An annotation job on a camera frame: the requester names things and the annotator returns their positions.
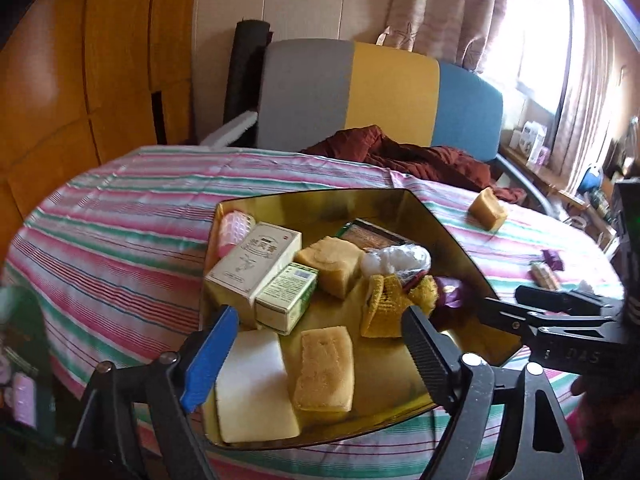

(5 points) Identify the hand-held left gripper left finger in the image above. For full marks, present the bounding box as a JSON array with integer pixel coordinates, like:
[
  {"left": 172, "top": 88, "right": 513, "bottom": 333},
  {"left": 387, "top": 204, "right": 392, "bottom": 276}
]
[{"left": 70, "top": 305, "right": 240, "bottom": 480}]

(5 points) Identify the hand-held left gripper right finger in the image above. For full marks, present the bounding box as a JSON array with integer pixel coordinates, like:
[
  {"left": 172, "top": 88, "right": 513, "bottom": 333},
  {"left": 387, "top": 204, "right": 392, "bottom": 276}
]
[{"left": 401, "top": 306, "right": 583, "bottom": 480}]

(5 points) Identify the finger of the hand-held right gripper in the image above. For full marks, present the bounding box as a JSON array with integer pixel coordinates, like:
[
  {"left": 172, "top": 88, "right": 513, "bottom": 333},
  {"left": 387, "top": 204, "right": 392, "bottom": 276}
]
[
  {"left": 515, "top": 285, "right": 623, "bottom": 317},
  {"left": 477, "top": 297, "right": 613, "bottom": 344}
]

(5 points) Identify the purple snack packet white label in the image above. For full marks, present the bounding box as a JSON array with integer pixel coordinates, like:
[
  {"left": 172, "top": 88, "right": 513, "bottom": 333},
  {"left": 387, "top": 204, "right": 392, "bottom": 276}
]
[{"left": 405, "top": 272, "right": 483, "bottom": 328}]

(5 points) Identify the yellow knitted cloth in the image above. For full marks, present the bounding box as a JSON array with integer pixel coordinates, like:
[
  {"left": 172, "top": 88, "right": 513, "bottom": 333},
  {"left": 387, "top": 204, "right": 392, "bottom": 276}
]
[{"left": 360, "top": 272, "right": 441, "bottom": 339}]

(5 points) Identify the green and white box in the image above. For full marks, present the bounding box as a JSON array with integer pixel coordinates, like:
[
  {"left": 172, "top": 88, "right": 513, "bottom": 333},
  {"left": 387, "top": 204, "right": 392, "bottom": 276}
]
[{"left": 254, "top": 262, "right": 320, "bottom": 336}]

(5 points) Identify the green-edged snack packet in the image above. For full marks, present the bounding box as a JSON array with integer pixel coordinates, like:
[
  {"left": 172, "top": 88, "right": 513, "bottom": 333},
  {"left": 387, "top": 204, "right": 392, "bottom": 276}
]
[{"left": 336, "top": 218, "right": 413, "bottom": 253}]

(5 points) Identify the gold tray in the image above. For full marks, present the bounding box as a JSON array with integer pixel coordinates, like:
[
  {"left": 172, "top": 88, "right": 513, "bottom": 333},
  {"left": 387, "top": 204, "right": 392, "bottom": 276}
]
[{"left": 200, "top": 187, "right": 526, "bottom": 448}]

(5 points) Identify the person's right hand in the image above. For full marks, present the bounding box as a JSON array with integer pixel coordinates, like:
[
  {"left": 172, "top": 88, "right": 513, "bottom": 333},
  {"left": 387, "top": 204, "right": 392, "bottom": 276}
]
[{"left": 570, "top": 357, "right": 640, "bottom": 428}]

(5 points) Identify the orange snack packet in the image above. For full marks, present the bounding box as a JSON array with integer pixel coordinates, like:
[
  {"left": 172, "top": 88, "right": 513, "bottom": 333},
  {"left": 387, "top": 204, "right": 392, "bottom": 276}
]
[{"left": 530, "top": 260, "right": 561, "bottom": 292}]

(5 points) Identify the white foam block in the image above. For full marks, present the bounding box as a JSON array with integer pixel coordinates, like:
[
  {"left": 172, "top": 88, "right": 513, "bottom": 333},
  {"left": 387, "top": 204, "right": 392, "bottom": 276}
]
[{"left": 215, "top": 330, "right": 301, "bottom": 445}]

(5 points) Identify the large beige cardboard box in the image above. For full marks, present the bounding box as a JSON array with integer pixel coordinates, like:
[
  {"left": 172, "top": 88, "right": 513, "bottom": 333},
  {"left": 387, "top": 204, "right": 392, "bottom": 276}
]
[{"left": 204, "top": 222, "right": 303, "bottom": 311}]

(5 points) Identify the rectangular yellow sponge block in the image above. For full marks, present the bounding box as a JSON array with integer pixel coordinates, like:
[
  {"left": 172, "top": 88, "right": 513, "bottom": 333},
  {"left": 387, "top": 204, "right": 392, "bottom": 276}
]
[{"left": 291, "top": 326, "right": 355, "bottom": 413}]

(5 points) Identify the small yellow sponge block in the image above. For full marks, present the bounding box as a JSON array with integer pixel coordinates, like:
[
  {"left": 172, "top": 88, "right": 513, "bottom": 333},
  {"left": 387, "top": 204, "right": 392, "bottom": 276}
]
[{"left": 467, "top": 187, "right": 508, "bottom": 231}]

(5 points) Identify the wooden side table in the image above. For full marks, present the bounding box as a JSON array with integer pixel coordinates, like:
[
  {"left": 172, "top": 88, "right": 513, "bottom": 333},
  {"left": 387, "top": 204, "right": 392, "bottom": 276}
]
[{"left": 500, "top": 145, "right": 591, "bottom": 211}]

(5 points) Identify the pink plastic item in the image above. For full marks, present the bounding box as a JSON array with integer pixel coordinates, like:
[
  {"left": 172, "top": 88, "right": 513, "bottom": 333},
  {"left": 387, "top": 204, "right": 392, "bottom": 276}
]
[{"left": 215, "top": 210, "right": 257, "bottom": 261}]

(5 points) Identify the medium yellow sponge block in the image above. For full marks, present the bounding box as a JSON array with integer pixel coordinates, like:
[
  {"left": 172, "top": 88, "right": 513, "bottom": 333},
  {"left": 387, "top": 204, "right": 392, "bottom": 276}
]
[{"left": 292, "top": 236, "right": 366, "bottom": 301}]

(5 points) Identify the white carton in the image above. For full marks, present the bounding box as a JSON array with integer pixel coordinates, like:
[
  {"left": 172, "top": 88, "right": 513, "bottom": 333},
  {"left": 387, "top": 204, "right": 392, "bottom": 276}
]
[{"left": 520, "top": 122, "right": 546, "bottom": 156}]

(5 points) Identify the maroon cloth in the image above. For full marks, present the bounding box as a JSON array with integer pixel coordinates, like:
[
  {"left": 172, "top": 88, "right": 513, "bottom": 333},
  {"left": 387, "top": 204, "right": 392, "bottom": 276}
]
[{"left": 300, "top": 125, "right": 526, "bottom": 206}]

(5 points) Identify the green and pink packaging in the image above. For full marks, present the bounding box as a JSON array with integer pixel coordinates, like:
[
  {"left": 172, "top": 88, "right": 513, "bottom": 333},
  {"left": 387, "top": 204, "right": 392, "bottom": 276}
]
[{"left": 0, "top": 285, "right": 56, "bottom": 436}]

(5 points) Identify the beige patterned curtain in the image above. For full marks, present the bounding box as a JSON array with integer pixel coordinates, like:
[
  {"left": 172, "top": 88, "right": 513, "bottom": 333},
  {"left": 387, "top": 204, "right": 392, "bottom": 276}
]
[
  {"left": 385, "top": 0, "right": 521, "bottom": 81},
  {"left": 550, "top": 0, "right": 636, "bottom": 196}
]

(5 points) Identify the blue yellow grey chair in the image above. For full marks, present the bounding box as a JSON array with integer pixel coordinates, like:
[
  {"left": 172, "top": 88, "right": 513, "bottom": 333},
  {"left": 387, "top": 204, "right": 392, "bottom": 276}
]
[{"left": 197, "top": 37, "right": 561, "bottom": 216}]

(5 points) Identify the window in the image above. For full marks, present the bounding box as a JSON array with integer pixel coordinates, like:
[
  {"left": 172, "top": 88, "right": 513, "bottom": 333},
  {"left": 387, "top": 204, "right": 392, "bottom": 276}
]
[{"left": 500, "top": 0, "right": 576, "bottom": 111}]

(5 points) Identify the black rolled mat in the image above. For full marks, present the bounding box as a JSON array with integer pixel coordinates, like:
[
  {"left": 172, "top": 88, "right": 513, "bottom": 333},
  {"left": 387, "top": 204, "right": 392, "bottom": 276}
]
[{"left": 222, "top": 20, "right": 273, "bottom": 126}]

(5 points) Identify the wooden wardrobe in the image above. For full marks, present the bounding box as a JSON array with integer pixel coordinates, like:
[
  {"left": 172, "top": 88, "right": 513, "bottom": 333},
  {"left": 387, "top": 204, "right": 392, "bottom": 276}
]
[{"left": 0, "top": 0, "right": 201, "bottom": 221}]

